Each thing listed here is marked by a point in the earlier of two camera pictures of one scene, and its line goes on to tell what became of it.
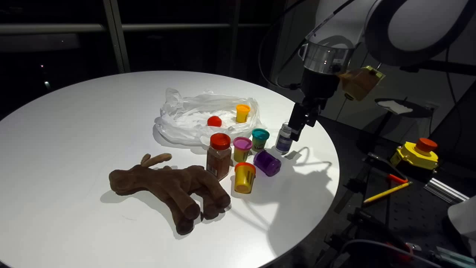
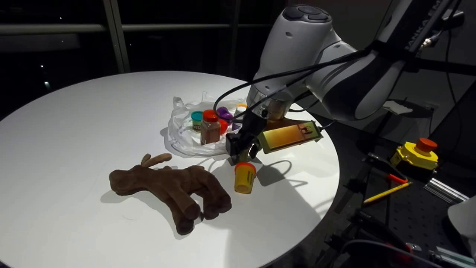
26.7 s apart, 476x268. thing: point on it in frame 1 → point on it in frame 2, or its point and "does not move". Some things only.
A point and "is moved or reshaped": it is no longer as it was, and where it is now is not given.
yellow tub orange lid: (244, 178) does not move
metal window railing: (115, 29) does not move
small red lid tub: (215, 121) → (222, 127)
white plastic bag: (191, 120) is moved or reshaped
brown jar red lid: (219, 156) → (210, 127)
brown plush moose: (182, 188) does not move
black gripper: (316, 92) → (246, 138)
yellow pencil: (386, 193) does not move
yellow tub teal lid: (259, 138) is moved or reshaped
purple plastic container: (267, 163) → (225, 115)
